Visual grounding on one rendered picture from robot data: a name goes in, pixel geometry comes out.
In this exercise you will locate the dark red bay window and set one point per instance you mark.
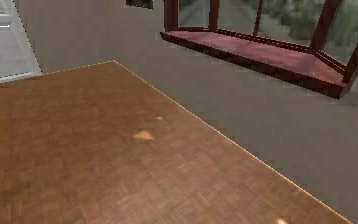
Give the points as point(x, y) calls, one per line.
point(260, 55)

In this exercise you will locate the white room door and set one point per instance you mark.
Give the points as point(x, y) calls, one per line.
point(5, 43)

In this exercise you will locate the dark framed wall picture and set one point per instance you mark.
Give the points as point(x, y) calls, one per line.
point(139, 3)

